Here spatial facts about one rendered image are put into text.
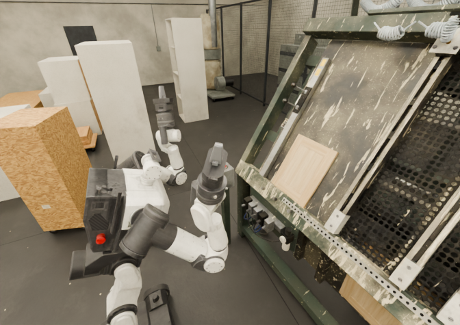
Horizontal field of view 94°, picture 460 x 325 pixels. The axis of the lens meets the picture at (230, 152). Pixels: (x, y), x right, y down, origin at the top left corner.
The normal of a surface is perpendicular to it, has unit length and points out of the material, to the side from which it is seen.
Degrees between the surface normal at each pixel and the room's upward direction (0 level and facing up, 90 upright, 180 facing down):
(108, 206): 90
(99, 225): 90
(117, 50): 90
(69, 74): 90
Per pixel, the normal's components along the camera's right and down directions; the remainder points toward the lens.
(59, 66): 0.41, 0.45
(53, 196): 0.13, 0.50
